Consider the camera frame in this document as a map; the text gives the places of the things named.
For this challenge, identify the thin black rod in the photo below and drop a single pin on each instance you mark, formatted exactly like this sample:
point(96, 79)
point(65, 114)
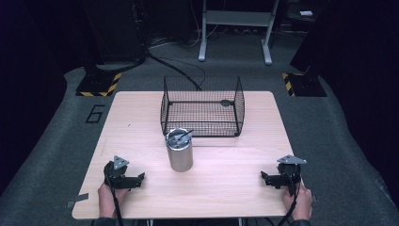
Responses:
point(187, 134)

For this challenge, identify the small white box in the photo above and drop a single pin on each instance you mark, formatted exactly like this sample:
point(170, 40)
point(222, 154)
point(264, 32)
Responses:
point(306, 13)

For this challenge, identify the stainless steel cup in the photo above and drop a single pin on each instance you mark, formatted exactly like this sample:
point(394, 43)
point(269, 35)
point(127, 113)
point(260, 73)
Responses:
point(179, 155)

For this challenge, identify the white metal stand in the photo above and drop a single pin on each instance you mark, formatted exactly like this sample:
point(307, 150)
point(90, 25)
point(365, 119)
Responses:
point(238, 18)

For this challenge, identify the grey tape strip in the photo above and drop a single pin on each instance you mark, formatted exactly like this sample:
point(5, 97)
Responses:
point(77, 199)

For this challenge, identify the person's right hand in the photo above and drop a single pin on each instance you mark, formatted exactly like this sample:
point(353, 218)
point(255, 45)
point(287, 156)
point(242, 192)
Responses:
point(303, 202)

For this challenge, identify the person's left hand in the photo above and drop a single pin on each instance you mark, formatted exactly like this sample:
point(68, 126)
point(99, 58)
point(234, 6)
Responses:
point(108, 201)

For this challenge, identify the black yellow striped base plate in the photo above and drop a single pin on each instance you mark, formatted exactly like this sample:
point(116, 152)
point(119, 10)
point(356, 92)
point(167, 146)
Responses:
point(98, 84)
point(306, 85)

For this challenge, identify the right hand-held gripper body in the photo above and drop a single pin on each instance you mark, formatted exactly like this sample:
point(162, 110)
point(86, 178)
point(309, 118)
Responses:
point(290, 174)

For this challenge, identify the black equipment cabinet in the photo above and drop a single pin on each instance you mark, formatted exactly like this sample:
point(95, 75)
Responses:
point(114, 29)

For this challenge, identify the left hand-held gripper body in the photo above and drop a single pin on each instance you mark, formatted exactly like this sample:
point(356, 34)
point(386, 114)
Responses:
point(116, 175)

